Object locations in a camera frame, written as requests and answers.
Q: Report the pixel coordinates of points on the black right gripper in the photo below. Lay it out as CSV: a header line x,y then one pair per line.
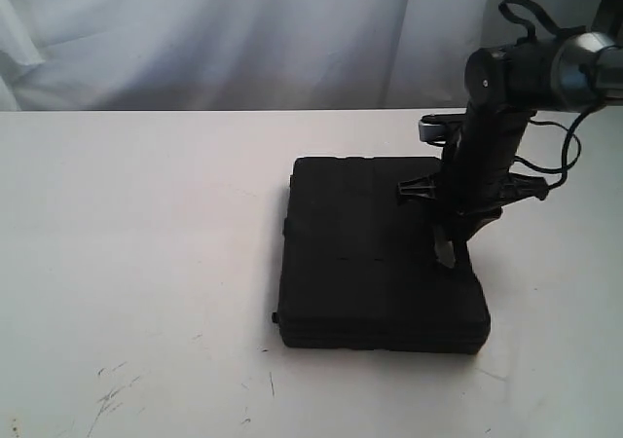
x,y
474,180

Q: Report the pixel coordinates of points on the black plastic tool case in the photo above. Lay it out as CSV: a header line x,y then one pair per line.
x,y
360,270

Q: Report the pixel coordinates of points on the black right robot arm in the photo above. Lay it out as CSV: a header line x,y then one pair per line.
x,y
506,87

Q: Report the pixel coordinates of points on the white backdrop curtain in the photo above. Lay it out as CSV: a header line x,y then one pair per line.
x,y
248,54

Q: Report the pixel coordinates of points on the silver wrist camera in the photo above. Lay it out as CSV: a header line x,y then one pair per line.
x,y
438,128

